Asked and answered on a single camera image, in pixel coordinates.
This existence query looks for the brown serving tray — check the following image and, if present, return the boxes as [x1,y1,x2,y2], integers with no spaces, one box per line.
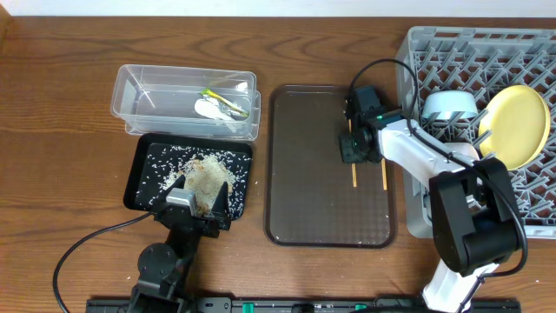
[264,85,397,249]

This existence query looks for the clear plastic waste bin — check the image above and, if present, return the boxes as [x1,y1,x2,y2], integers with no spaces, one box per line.
[111,64,261,141]

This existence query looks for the white crumpled paper waste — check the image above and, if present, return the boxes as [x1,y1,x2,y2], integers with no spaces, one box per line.
[194,97,245,135]

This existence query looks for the blue bowl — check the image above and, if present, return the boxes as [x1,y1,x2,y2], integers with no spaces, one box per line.
[421,90,478,120]

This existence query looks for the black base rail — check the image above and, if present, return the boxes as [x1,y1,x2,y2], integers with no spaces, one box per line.
[85,295,522,313]

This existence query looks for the pink bowl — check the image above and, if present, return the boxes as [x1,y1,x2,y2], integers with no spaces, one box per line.
[446,143,480,160]

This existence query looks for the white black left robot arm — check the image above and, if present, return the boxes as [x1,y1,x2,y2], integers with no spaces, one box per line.
[127,176,231,313]

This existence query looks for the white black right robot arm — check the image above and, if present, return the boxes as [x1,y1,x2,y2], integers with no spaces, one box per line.
[339,114,528,312]

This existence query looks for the yellow round plate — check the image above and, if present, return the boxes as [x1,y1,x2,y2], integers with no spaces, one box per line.
[479,85,551,170]

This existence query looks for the black food waste tray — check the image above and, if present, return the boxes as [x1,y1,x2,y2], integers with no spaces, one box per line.
[123,133,253,220]

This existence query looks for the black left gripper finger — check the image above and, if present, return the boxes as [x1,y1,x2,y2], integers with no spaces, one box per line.
[212,181,229,216]
[167,175,186,193]

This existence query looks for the grey dishwasher rack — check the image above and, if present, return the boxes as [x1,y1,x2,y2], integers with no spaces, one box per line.
[395,26,555,240]

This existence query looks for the green snack wrapper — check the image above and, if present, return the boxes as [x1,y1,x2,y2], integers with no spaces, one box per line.
[201,88,249,117]

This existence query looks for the rice food leftovers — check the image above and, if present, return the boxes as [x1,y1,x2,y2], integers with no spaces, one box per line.
[135,143,252,220]

